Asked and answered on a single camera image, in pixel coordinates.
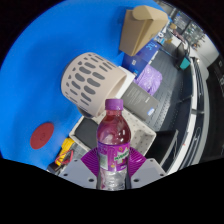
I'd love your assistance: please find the yellow multimeter with leads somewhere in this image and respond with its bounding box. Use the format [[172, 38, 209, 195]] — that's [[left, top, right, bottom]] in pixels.
[[54, 138, 76, 167]]

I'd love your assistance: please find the dark overhead shelf unit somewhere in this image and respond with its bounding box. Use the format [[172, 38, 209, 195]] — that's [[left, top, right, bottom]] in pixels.
[[148, 49, 224, 174]]

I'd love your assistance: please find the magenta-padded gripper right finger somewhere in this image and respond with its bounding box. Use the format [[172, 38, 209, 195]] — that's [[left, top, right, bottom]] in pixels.
[[127, 147, 167, 190]]

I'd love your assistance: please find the black rectangular speaker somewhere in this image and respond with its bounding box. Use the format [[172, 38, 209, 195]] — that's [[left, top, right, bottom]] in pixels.
[[73, 117, 100, 151]]

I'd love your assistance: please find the brown cardboard box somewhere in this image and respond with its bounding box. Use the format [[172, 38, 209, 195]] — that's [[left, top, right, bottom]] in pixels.
[[119, 4, 169, 57]]

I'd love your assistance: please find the purple plastic bag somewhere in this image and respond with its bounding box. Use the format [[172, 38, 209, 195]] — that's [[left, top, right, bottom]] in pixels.
[[133, 64, 163, 97]]

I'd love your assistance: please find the flat round red coaster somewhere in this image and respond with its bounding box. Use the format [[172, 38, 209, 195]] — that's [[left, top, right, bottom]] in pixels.
[[29, 122, 55, 150]]

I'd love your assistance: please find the dark grey upright box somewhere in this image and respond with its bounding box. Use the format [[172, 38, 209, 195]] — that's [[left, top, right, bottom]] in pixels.
[[121, 81, 159, 122]]

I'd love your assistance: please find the teal small device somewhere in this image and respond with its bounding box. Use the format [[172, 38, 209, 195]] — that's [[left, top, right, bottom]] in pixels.
[[179, 56, 192, 70]]

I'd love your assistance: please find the beige patterned mug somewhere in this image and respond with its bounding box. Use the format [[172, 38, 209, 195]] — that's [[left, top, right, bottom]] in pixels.
[[60, 52, 128, 118]]

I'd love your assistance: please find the purple-capped clear drink bottle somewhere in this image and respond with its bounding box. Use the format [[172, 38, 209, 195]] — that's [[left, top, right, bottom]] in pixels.
[[96, 98, 132, 192]]

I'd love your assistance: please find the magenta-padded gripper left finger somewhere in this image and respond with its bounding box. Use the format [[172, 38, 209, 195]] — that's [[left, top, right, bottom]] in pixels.
[[58, 147, 101, 190]]

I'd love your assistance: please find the blue box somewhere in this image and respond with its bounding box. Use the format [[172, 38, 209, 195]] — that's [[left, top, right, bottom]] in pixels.
[[121, 39, 163, 76]]

